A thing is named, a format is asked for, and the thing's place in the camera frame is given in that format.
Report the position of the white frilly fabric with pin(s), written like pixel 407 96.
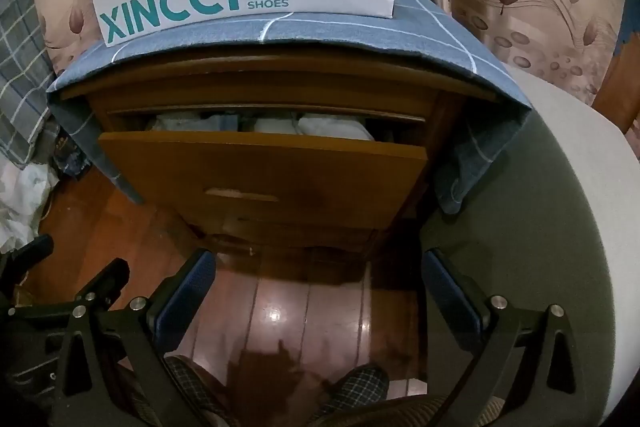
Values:
pixel 20 202

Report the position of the large white garment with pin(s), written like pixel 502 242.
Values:
pixel 335 127

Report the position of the white underwear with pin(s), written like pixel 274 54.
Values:
pixel 190 123

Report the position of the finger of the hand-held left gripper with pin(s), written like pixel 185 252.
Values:
pixel 107 279
pixel 30 249

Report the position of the wooden nightstand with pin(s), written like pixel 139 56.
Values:
pixel 275 77

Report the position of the beige leaf print curtain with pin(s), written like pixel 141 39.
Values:
pixel 525 32

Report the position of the brown wooden furniture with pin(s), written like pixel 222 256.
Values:
pixel 620 87

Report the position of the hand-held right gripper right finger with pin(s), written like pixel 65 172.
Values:
pixel 450 297

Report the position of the blue printed packet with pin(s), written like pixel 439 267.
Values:
pixel 65 152

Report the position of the plaid slipper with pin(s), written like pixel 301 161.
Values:
pixel 357 382
pixel 195 382

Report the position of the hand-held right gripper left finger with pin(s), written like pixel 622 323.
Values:
pixel 185 302

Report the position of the grey plaid cloth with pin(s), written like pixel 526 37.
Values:
pixel 20 82

